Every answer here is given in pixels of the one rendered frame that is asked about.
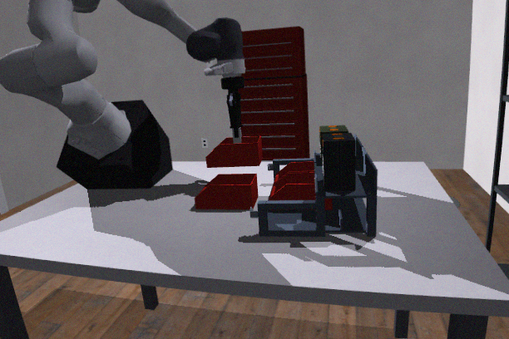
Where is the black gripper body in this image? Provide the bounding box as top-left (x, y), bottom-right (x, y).
top-left (221, 76), bottom-right (245, 105)

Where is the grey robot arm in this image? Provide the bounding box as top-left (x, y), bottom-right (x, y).
top-left (0, 0), bottom-right (246, 159)

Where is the red bin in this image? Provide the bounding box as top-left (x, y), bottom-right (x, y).
top-left (207, 136), bottom-right (263, 168)
top-left (196, 174), bottom-right (258, 209)
top-left (269, 172), bottom-right (333, 210)
top-left (273, 162), bottom-right (314, 185)

